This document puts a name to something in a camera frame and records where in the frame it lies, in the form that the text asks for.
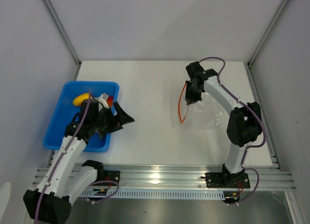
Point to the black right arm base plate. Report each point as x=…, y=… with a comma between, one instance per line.
x=226, y=180

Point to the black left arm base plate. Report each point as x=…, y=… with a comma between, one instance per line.
x=112, y=176

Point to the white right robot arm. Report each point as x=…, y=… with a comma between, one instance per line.
x=244, y=124

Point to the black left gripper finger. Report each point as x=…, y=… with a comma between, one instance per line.
x=103, y=132
x=121, y=116

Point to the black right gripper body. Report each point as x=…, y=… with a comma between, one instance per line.
x=197, y=89

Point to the left aluminium corner post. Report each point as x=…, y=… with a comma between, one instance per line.
x=61, y=30

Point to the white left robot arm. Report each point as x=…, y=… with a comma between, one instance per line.
x=52, y=199

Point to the clear orange-zipper zip bag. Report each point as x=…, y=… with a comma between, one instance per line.
x=206, y=114

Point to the right aluminium corner post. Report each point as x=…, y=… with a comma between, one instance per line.
x=269, y=31

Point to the right side aluminium rail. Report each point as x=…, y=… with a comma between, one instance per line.
x=269, y=138

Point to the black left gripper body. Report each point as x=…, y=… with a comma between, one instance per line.
x=104, y=118

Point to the white green toy cauliflower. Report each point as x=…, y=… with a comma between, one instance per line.
x=104, y=99

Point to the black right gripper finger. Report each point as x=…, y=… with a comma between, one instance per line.
x=188, y=89
x=193, y=98

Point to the orange red toy mango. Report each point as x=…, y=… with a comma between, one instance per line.
x=110, y=101

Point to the aluminium corner post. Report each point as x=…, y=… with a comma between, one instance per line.
x=269, y=31
x=61, y=30

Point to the aluminium front frame rail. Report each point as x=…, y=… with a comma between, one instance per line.
x=166, y=177

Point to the yellow toy lemon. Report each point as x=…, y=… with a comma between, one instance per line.
x=77, y=101

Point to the white slotted cable duct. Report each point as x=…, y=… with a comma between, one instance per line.
x=169, y=194

